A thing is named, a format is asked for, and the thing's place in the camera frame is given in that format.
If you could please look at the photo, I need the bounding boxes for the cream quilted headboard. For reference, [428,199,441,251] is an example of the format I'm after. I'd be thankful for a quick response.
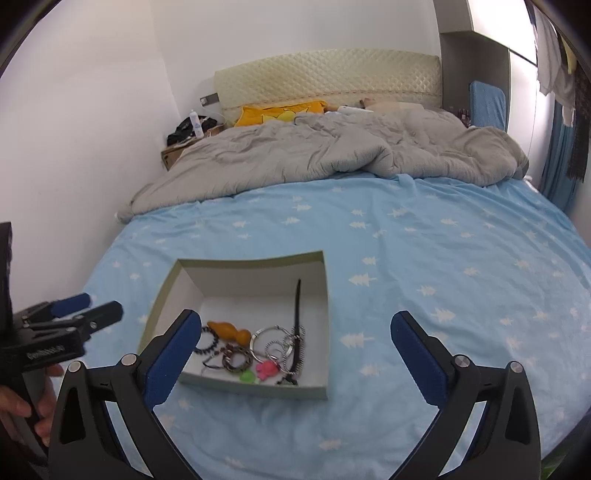
[213,48,442,122]

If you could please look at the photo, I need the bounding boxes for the thin silver hoop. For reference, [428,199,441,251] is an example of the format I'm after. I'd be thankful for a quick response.
[265,339,297,366]

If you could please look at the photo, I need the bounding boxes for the yellow hanging garment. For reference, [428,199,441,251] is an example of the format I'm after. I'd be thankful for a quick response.
[560,43,578,75]

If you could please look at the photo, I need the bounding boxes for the beige cushion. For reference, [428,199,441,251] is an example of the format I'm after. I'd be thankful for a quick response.
[339,96,428,116]

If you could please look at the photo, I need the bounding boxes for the blue curtain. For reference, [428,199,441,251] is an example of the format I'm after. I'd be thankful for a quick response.
[540,103,590,214]

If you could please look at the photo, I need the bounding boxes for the yellow pillow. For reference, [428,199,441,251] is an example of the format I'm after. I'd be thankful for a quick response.
[234,100,326,128]

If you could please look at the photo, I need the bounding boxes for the blue tree print bedsheet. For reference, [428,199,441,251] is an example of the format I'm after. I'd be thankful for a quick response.
[43,174,583,480]

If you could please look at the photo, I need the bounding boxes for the orange gourd pendant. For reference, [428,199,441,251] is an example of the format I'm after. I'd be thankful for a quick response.
[206,320,253,346]

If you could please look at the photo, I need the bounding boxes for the black bead bracelet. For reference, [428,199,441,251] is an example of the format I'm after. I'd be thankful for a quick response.
[193,326,221,356]

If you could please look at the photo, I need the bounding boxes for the silver bangle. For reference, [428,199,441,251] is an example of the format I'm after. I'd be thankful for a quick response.
[250,325,293,362]

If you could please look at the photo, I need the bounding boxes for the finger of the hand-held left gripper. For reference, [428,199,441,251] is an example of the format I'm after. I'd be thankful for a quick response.
[27,300,125,343]
[13,292,92,325]

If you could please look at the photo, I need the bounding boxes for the person's left hand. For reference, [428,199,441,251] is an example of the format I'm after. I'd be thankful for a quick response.
[0,363,66,448]

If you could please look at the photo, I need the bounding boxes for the blue towel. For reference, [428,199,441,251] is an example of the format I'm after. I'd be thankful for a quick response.
[468,80,508,133]

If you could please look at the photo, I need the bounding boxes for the black bag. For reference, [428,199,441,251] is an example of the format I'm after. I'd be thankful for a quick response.
[167,116,223,147]

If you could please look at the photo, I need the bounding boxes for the dark hanging scarf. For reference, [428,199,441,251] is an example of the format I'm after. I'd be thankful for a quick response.
[566,68,591,184]

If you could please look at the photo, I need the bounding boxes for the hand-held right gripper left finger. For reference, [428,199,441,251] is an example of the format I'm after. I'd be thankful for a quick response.
[48,309,203,480]

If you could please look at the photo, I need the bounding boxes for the brown cardboard box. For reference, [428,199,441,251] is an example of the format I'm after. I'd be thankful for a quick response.
[160,126,227,172]

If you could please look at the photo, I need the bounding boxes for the grey duvet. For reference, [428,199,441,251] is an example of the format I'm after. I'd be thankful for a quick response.
[115,109,530,225]

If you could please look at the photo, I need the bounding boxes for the grey wardrobe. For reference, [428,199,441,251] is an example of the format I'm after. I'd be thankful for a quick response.
[436,0,539,135]

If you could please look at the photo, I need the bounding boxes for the brown patterned woven bracelet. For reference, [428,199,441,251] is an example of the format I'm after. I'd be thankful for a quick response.
[221,346,253,373]

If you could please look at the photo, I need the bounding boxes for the green cardboard box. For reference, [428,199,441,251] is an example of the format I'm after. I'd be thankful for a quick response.
[137,250,330,402]

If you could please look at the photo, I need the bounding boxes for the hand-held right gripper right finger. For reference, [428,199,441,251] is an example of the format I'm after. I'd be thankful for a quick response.
[390,309,542,480]

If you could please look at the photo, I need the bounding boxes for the white hanging garments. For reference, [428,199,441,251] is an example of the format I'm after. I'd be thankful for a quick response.
[533,8,576,126]

